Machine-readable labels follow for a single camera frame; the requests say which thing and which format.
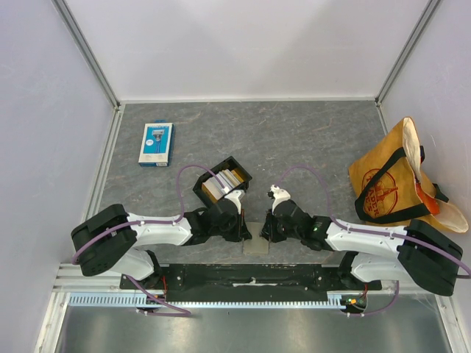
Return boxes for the grey card holder wallet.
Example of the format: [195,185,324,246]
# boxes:
[243,222,269,256]

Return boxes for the black plastic card box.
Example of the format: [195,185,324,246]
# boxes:
[193,156,252,207]

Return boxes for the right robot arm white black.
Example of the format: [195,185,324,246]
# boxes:
[261,200,463,296]

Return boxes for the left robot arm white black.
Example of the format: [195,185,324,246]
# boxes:
[71,198,252,289]

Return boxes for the white card stack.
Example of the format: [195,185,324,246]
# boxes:
[202,169,244,203]

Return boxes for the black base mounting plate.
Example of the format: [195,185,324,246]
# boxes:
[139,264,382,303]

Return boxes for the blue razor package box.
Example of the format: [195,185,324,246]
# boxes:
[138,122,174,167]

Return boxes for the yellow tote bag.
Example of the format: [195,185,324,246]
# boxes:
[348,117,469,233]

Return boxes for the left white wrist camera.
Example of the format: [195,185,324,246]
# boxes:
[223,189,245,215]

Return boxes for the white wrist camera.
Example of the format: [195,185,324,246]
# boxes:
[267,185,291,203]
[223,189,245,215]

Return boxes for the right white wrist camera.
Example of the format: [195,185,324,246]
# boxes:
[267,185,291,203]

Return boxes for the grey slotted cable duct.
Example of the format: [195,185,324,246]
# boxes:
[68,293,347,310]

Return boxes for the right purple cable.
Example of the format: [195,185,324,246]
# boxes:
[277,165,471,317]

